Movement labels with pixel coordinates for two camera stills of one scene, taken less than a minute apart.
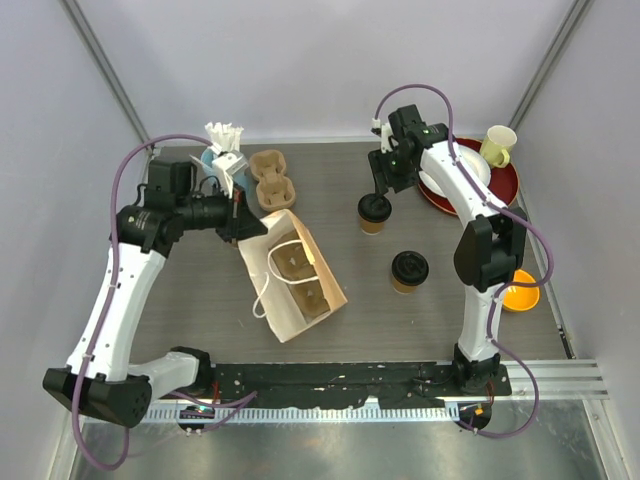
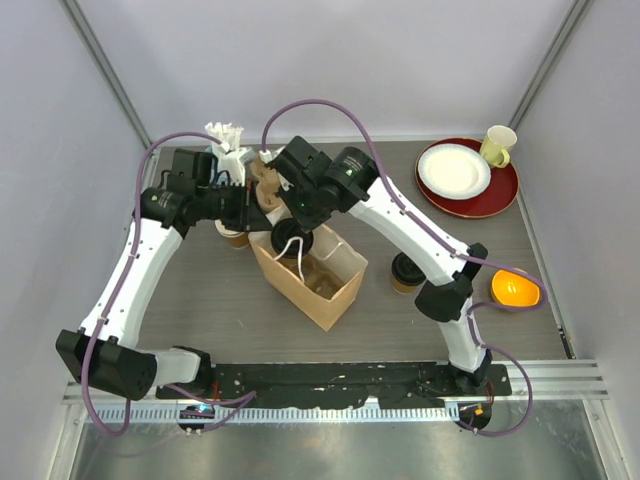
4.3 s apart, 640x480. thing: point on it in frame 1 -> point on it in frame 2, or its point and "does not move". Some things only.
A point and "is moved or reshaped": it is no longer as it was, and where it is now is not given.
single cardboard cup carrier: (298, 270) -> (316, 274)
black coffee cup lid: (410, 268) does not move
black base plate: (339, 385) does not move
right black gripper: (382, 179) -> (306, 221)
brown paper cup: (404, 289) does not move
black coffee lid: (373, 208) is moved or reshaped
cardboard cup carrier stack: (275, 190) does not move
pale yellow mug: (496, 144) does not move
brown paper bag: (289, 279) -> (324, 284)
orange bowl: (520, 298) does not move
